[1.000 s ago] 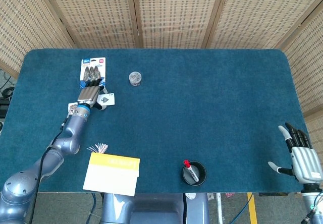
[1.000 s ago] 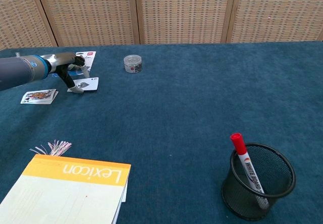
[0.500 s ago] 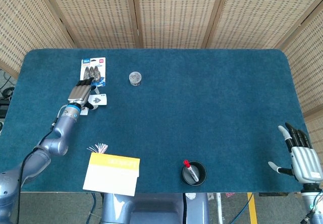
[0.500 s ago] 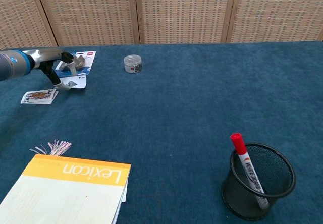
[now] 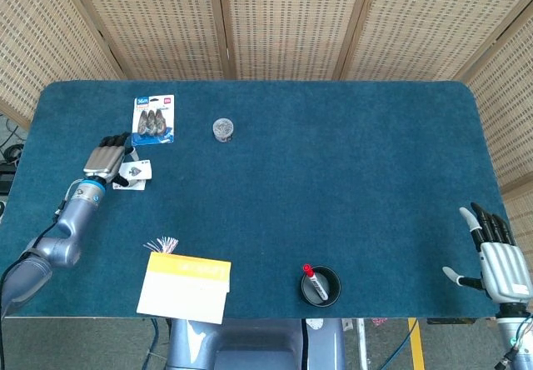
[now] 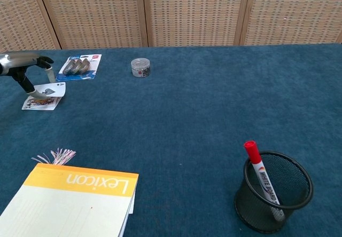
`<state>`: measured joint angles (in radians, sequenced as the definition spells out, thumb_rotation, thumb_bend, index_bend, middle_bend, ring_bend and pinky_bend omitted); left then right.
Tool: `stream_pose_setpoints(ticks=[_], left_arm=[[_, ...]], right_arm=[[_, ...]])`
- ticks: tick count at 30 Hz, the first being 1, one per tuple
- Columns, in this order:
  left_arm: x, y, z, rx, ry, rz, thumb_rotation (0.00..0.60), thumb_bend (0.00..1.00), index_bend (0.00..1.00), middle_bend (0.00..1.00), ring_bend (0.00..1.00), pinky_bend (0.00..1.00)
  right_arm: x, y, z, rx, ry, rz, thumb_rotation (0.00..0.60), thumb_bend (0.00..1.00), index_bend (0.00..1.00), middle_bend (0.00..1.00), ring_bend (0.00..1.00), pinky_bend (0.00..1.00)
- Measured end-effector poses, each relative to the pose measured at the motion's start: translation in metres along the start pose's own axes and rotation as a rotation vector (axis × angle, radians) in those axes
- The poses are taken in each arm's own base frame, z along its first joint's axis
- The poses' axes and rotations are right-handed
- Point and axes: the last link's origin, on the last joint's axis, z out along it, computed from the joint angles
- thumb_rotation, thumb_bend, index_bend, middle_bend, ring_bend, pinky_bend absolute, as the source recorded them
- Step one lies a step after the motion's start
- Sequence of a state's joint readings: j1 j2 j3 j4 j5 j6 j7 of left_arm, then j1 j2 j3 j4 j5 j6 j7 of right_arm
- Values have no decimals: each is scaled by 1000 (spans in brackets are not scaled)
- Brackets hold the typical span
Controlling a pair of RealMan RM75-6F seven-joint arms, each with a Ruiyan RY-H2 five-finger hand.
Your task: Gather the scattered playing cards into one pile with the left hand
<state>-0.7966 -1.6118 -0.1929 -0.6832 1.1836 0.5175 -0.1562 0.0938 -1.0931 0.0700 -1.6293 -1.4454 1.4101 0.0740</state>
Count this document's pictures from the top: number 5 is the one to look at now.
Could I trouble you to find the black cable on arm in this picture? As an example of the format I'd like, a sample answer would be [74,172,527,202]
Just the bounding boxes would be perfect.
[0,198,67,370]

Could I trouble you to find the red capped white marker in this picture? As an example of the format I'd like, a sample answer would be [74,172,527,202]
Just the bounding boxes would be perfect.
[302,263,329,303]

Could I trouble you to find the bundle of coloured strands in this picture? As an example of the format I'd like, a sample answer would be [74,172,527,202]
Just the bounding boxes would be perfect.
[142,238,180,256]

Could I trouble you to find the ace of spades card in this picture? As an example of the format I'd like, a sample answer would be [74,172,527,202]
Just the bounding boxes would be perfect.
[118,158,153,182]

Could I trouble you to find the blue felt table mat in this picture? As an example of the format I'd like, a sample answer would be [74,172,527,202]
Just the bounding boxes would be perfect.
[0,80,507,320]

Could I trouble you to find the face playing card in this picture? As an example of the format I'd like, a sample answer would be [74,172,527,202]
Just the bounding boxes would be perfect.
[112,177,147,189]

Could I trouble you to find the black floor cables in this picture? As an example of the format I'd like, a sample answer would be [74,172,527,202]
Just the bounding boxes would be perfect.
[0,113,22,167]

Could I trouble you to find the blue binder clip blister pack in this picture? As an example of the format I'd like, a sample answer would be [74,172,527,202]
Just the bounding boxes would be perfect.
[131,93,177,148]

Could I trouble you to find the black floor box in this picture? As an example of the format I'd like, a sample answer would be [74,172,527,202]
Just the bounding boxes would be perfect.
[0,163,17,196]

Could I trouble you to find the blue cable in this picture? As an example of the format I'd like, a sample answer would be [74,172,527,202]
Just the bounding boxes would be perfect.
[382,323,417,370]
[143,318,162,370]

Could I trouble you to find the grey robot torso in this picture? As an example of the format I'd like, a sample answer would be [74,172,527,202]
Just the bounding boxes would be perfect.
[166,317,346,370]

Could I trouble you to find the black round cup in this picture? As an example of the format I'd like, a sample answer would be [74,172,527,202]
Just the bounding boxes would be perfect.
[300,265,342,308]

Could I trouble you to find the woven bamboo folding screen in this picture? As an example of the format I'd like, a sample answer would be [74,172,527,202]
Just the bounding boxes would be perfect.
[0,0,533,238]

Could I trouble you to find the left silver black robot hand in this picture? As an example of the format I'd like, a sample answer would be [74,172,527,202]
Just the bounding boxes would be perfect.
[82,131,137,188]

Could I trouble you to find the wrist cable bundle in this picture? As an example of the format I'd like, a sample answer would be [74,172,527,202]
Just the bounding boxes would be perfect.
[491,319,533,370]

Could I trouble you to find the yellow white paper envelope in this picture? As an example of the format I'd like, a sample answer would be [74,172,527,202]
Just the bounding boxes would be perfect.
[136,251,232,326]

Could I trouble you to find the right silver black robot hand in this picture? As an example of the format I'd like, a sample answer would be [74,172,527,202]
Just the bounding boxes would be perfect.
[441,202,533,304]

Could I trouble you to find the round clear paper clip tub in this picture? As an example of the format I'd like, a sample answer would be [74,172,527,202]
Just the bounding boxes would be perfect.
[212,117,235,143]

